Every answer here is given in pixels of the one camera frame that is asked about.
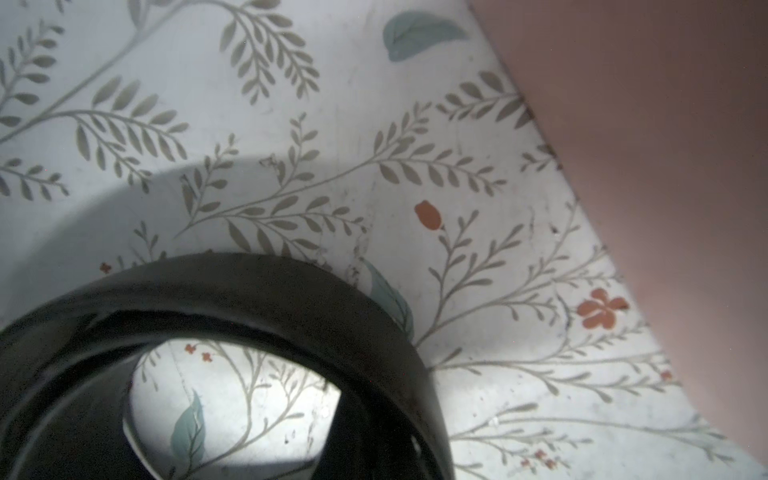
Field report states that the long black leather belt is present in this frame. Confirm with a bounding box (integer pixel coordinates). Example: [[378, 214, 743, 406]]
[[1, 253, 454, 479]]

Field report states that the pink compartment storage tray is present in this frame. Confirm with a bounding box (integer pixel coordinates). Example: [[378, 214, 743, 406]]
[[471, 1, 767, 463]]

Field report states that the floral table mat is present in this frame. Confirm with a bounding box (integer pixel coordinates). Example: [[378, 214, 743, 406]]
[[1, 1, 767, 479]]

